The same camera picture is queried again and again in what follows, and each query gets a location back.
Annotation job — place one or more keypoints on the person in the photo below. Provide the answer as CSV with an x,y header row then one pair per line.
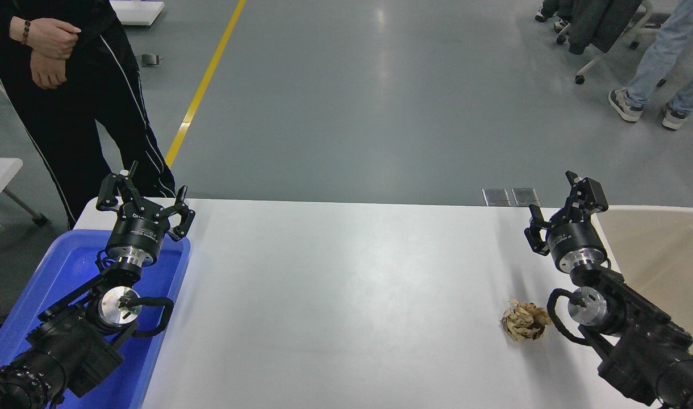
x,y
91,113
659,51
550,7

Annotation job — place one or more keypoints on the white frame office chair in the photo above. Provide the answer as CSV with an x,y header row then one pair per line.
x,y
588,62

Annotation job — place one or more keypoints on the crumpled tan paper ball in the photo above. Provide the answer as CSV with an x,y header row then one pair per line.
x,y
522,324

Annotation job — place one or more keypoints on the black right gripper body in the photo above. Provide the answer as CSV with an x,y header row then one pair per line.
x,y
576,238

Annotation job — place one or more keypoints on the blue plastic tray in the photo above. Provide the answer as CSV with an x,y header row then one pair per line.
x,y
68,267

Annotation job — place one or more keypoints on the person's right hand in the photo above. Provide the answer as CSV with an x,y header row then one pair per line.
x,y
54,38

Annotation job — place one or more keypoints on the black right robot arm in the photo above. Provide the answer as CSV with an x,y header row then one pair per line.
x,y
647,346

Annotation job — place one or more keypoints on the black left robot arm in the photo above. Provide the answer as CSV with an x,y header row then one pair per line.
x,y
68,346

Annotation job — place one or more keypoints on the person's left hand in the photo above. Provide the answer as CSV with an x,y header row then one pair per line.
x,y
48,72

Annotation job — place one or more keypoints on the white flat platform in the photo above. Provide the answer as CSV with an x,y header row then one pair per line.
x,y
139,10

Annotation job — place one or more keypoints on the dark jacket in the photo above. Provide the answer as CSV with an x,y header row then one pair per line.
x,y
599,23

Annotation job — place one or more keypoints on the grey foot pedal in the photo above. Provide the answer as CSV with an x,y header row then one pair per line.
x,y
150,60

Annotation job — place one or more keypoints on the metal floor socket plate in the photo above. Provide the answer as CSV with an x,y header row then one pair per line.
x,y
525,197
496,197

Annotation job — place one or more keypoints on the large pale plastic bin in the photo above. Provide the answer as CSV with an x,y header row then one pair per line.
x,y
664,255

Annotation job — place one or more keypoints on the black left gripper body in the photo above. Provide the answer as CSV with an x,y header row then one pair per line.
x,y
137,230

